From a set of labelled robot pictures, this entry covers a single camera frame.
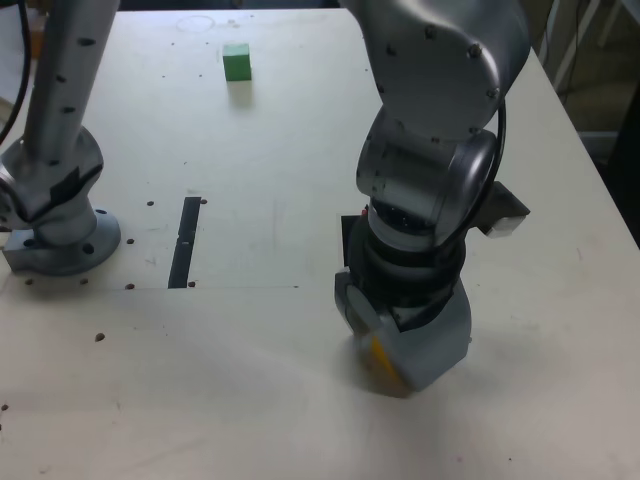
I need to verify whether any black tape strip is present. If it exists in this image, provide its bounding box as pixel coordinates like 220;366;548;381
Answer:
167;196;202;290

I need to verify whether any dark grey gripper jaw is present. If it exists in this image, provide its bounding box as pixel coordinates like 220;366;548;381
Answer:
373;283;473;392

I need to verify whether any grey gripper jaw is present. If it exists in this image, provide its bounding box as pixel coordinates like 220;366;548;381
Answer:
333;268;382;335

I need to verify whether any white metal frame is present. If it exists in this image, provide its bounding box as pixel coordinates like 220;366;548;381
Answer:
537;0;631;96

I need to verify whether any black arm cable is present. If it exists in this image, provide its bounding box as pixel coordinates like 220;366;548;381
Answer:
0;0;31;144

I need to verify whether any dark gripper camera mount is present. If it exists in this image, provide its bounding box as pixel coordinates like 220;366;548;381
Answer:
479;182;530;239

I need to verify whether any yellow cube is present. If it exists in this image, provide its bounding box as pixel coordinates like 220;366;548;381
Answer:
362;334;407;399

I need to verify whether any black tape square outline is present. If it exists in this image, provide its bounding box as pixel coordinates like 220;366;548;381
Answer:
341;215;362;270

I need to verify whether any green cube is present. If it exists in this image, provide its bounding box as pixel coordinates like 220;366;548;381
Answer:
222;42;253;82

